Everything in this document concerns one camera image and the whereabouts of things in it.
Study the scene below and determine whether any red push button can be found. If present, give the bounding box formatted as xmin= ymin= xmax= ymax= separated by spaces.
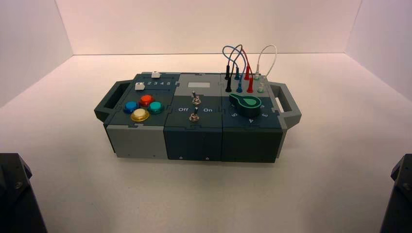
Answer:
xmin=139 ymin=94 xmax=155 ymax=107

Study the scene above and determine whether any green rotary knob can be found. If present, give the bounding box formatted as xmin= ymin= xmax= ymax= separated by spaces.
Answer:
xmin=229 ymin=93 xmax=262 ymax=118

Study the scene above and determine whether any white plug wire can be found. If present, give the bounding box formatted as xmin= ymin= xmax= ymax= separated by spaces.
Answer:
xmin=253 ymin=44 xmax=278 ymax=95

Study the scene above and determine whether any red plug wire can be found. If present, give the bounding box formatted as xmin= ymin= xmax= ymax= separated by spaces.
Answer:
xmin=241 ymin=49 xmax=255 ymax=94

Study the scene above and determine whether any yellow push button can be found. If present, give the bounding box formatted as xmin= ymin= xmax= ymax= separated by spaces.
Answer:
xmin=130 ymin=108 xmax=151 ymax=123

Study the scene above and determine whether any blue push button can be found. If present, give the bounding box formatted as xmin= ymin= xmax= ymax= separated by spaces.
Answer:
xmin=123 ymin=100 xmax=140 ymax=114

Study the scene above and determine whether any blue plug wire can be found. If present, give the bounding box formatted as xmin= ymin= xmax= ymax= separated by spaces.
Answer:
xmin=222 ymin=45 xmax=244 ymax=94

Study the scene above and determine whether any teal push button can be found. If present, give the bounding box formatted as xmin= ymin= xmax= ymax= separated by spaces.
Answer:
xmin=147 ymin=101 xmax=164 ymax=115

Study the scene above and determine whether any dark teal grey control box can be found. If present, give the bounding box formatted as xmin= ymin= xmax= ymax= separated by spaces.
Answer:
xmin=94 ymin=71 xmax=302 ymax=164

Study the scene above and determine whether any black plug wire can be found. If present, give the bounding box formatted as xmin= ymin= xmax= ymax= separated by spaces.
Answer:
xmin=224 ymin=44 xmax=243 ymax=93

